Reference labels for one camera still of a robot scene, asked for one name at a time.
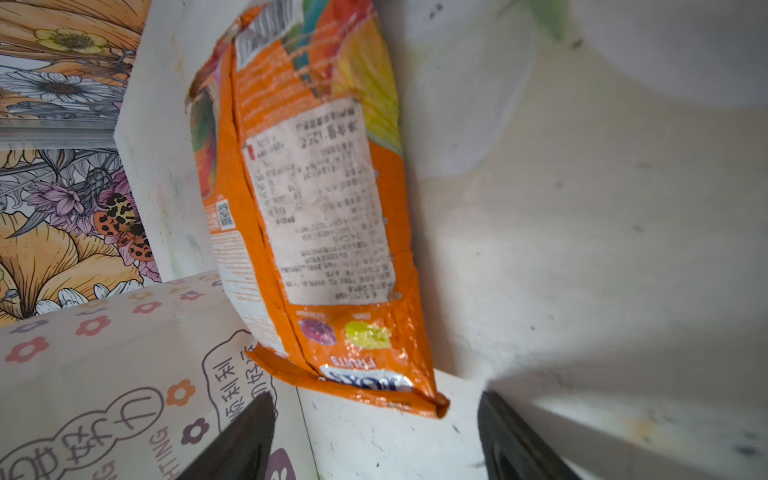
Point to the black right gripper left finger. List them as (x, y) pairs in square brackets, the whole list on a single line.
[(242, 450)]

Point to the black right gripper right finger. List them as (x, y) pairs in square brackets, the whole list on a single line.
[(512, 449)]

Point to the white printed paper bag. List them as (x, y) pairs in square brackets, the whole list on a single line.
[(136, 386)]

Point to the orange snack packet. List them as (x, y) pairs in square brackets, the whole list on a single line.
[(294, 122)]

